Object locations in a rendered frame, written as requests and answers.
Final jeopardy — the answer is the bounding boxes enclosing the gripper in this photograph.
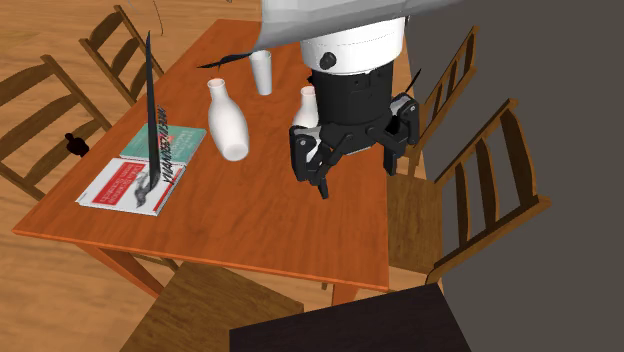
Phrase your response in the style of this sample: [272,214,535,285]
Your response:
[288,61,422,201]

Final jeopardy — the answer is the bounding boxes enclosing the small white bottle vase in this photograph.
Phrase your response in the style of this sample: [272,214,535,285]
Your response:
[291,86,321,131]

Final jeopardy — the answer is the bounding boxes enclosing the brown wooden chair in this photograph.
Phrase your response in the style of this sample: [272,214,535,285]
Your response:
[0,53,114,202]
[78,4,165,107]
[386,97,553,285]
[119,260,306,352]
[402,25,480,178]

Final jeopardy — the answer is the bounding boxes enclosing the white cup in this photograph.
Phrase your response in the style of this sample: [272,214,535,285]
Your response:
[248,50,274,97]

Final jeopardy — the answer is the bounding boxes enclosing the orange wooden table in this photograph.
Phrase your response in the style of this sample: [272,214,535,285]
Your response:
[11,18,429,307]

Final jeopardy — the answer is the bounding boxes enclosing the large white bottle vase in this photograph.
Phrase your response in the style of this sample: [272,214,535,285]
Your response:
[206,77,251,163]

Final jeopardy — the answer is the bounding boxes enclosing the teal book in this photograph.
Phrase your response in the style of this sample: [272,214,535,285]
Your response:
[119,122,208,167]

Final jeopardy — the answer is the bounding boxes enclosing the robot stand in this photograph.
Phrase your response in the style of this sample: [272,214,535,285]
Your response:
[228,282,473,352]

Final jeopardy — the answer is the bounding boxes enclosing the white and red book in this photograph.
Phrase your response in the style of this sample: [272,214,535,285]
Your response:
[75,156,187,217]

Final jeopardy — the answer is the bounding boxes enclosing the small black figure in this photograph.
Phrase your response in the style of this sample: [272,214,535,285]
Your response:
[64,132,91,159]

